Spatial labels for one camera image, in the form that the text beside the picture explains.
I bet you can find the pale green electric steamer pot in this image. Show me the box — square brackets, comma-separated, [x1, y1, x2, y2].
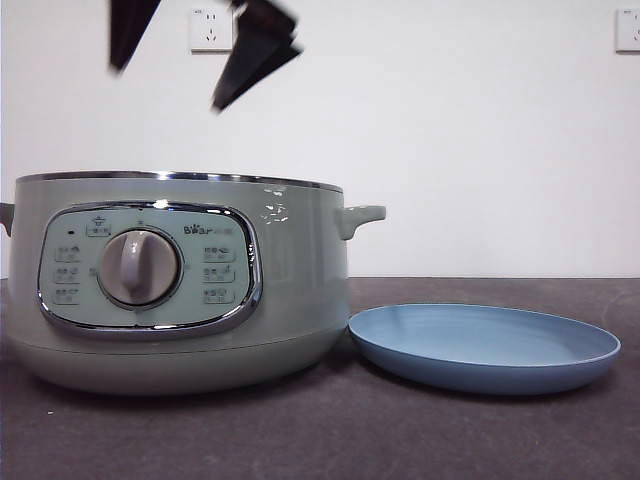
[0, 170, 387, 398]

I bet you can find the blue round plate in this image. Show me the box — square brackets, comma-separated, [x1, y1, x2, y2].
[347, 303, 623, 397]

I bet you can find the white wall socket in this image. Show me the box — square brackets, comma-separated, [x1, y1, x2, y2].
[189, 7, 235, 55]
[614, 7, 640, 54]

